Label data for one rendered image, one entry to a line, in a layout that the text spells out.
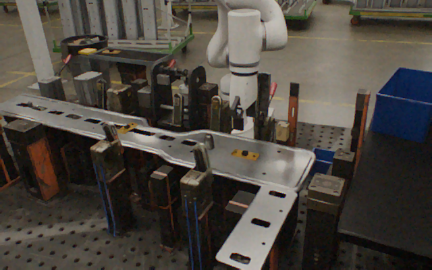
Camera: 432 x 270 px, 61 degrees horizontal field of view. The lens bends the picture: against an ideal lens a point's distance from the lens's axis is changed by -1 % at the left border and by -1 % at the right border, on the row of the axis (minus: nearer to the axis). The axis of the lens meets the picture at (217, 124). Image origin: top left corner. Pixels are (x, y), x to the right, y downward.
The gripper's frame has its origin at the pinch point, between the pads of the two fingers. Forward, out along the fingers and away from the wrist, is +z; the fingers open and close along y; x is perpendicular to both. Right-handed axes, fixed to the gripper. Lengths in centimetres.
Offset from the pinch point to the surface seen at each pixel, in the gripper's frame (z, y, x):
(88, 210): 42, 16, -58
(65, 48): 43, -163, -267
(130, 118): 12, -7, -51
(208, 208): 19.1, 19.7, -2.9
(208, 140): 8.6, 1.4, -12.1
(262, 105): 1.3, -14.5, -0.1
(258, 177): 12.0, 9.7, 8.1
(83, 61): 0, -30, -96
